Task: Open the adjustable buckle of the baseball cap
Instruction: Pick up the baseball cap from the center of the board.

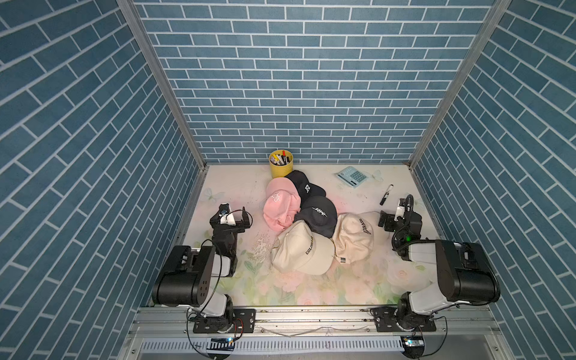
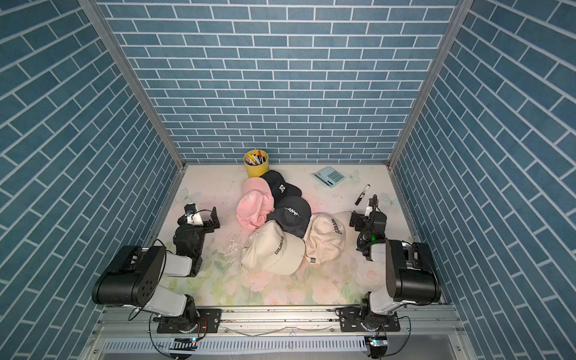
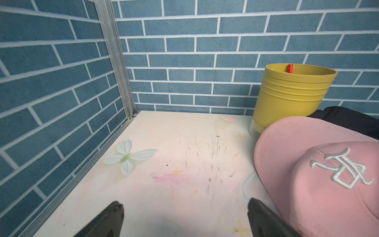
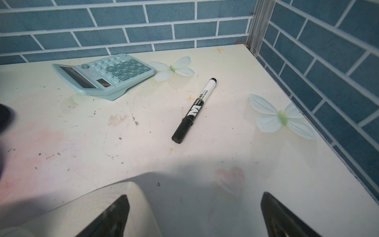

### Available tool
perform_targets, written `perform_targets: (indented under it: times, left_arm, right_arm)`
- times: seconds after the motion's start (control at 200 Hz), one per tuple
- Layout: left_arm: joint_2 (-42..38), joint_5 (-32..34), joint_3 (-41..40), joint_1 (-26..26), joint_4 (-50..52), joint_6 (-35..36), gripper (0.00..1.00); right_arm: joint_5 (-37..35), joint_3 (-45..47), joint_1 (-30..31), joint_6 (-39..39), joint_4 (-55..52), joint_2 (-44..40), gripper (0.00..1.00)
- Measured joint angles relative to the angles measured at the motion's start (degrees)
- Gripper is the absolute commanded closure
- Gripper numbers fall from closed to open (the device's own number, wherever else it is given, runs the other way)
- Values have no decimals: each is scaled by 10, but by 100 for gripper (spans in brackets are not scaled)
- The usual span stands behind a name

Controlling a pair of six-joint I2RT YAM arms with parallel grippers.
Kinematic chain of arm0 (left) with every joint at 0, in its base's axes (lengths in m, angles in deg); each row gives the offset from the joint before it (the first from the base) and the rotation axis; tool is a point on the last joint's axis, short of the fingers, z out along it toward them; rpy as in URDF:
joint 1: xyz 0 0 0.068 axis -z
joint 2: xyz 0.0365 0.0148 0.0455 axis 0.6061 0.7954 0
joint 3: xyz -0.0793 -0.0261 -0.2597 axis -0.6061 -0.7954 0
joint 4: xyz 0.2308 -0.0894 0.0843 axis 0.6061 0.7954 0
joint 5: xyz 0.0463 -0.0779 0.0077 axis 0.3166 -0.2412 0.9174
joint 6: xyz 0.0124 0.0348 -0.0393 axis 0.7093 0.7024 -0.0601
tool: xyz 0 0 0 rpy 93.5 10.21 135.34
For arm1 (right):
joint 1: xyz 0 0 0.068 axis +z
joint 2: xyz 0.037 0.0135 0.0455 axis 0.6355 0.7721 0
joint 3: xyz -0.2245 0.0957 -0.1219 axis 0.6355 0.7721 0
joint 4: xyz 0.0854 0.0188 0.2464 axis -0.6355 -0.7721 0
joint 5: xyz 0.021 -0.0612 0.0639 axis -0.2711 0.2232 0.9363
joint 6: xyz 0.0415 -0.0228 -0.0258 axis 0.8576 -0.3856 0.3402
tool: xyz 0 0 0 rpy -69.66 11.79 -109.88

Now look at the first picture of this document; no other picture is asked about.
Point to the pink baseball cap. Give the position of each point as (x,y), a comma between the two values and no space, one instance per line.
(281,205)

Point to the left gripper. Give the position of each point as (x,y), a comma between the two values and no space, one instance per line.
(229,226)

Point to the yellow pen cup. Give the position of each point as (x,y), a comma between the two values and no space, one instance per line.
(281,163)

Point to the aluminium front rail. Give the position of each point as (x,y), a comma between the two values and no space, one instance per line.
(316,332)

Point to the black cap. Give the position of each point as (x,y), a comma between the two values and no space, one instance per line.
(320,215)
(304,187)

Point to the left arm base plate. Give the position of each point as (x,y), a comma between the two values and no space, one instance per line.
(237,320)

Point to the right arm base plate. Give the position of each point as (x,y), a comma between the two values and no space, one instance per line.
(390,319)

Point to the beige Colorado cap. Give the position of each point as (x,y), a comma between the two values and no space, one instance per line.
(299,249)
(354,236)

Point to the black cap front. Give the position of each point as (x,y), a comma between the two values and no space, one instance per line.
(320,215)

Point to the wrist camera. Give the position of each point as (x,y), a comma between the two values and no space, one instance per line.
(399,212)
(228,219)

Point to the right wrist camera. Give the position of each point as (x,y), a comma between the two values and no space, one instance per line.
(399,212)

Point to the black white marker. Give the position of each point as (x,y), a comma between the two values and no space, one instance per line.
(386,194)

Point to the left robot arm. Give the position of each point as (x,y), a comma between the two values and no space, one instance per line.
(189,277)

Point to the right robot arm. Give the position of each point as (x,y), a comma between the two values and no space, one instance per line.
(464,275)

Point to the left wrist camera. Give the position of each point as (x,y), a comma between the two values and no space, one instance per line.
(228,219)

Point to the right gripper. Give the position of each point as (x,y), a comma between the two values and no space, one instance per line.
(391,221)

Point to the black cap rear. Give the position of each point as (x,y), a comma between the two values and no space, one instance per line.
(304,187)

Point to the light blue calculator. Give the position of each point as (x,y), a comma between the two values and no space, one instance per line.
(352,177)

